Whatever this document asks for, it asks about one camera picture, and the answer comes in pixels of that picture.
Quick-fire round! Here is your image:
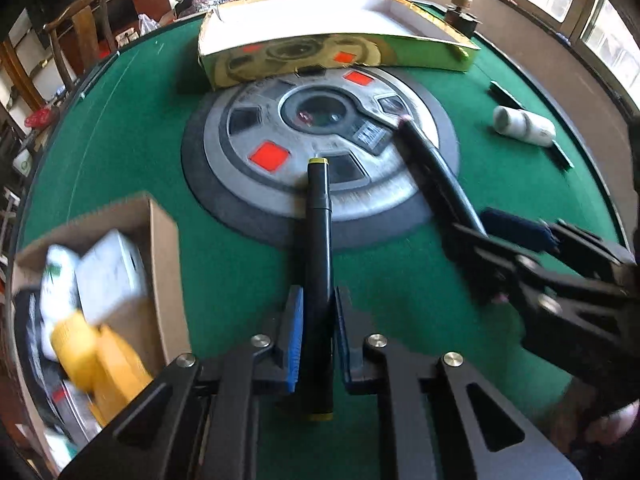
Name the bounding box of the brown cardboard tray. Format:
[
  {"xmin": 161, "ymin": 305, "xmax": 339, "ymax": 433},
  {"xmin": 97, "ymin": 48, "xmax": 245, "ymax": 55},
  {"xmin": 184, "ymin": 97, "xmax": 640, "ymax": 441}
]
[{"xmin": 11, "ymin": 194, "xmax": 191, "ymax": 472}]

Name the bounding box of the black marker yellow cap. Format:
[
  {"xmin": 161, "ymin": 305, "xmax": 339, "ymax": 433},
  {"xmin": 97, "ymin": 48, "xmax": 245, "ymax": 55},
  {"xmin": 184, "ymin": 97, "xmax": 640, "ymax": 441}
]
[{"xmin": 299, "ymin": 157, "xmax": 334, "ymax": 422}]

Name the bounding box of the white square box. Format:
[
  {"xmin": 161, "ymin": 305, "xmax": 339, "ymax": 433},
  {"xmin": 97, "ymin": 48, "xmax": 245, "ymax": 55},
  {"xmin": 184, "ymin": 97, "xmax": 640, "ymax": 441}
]
[{"xmin": 75, "ymin": 230, "xmax": 148, "ymax": 325}]

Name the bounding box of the round grey table centre panel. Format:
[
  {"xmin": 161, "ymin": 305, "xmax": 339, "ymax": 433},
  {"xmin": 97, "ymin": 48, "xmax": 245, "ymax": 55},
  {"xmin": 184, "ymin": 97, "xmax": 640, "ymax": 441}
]
[{"xmin": 181, "ymin": 68, "xmax": 460, "ymax": 249}]

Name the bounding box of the white bottle green label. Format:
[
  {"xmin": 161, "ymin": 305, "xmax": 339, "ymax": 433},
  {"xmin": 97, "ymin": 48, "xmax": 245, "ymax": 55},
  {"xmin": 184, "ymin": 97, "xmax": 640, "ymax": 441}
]
[{"xmin": 40, "ymin": 245, "xmax": 80, "ymax": 361}]

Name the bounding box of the gold white box lid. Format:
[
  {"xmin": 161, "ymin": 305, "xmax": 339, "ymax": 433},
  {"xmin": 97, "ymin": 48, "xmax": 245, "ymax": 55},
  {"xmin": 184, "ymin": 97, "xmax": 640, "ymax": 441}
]
[{"xmin": 198, "ymin": 0, "xmax": 480, "ymax": 89}]

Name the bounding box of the black foil pouch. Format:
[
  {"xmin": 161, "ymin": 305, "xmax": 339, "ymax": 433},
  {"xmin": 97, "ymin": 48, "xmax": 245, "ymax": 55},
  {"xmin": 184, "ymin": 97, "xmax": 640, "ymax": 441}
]
[{"xmin": 13, "ymin": 286, "xmax": 92, "ymax": 437}]

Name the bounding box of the white bottle red label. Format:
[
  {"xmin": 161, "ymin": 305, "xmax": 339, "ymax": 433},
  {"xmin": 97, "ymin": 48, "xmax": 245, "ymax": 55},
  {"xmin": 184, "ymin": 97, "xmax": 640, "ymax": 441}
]
[{"xmin": 492, "ymin": 106, "xmax": 556, "ymax": 148}]

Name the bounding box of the wooden armchair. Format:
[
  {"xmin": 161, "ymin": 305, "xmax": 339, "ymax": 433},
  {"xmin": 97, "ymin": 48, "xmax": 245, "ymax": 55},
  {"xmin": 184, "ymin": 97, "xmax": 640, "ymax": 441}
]
[{"xmin": 42, "ymin": 0, "xmax": 117, "ymax": 92}]

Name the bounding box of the black marker pink cap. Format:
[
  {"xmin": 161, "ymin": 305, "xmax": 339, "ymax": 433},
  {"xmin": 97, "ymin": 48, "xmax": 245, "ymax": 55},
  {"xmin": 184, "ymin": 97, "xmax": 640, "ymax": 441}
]
[{"xmin": 397, "ymin": 118, "xmax": 487, "ymax": 236}]

